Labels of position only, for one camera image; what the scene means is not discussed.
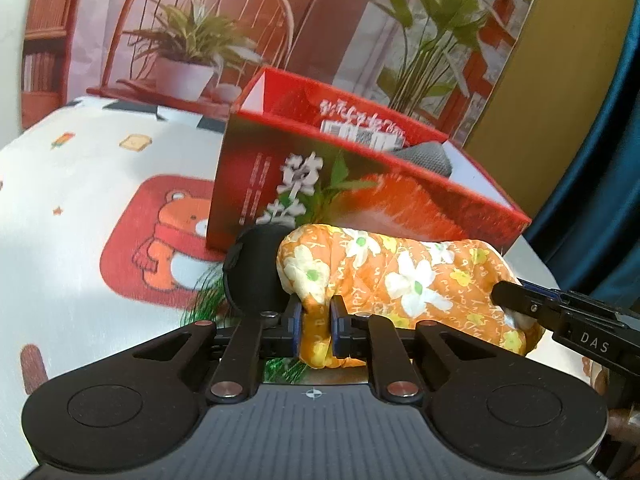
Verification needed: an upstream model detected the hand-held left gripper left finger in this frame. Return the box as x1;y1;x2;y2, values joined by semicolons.
100;301;304;407

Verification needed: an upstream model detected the yellow wooden board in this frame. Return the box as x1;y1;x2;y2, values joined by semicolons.
464;0;632;211

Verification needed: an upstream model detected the teal curtain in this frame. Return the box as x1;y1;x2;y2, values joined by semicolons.
525;0;640;313

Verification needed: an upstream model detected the grey knitted cloth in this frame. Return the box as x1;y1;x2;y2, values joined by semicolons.
385;141;454;179

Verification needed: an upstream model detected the orange floral cloth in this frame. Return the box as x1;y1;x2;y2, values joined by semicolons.
276;223;546;370

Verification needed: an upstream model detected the red strawberry print cardboard box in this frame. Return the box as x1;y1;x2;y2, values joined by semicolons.
206;66;532;267

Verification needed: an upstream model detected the green tinsel garland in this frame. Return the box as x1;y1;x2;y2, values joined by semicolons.
179;262;313;386

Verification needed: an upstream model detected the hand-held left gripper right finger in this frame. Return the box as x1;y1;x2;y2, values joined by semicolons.
328;296;531;407

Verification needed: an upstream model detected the printed room scene wall backdrop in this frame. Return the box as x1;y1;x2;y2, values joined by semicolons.
20;0;551;147

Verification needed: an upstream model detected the white marbled panel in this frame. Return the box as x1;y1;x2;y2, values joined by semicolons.
0;0;42;152

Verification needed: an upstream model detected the black round soft pad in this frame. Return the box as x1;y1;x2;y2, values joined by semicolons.
222;225;297;319

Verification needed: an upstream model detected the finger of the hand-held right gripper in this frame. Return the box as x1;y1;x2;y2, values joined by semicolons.
516;282;569;299
491;280;563;336

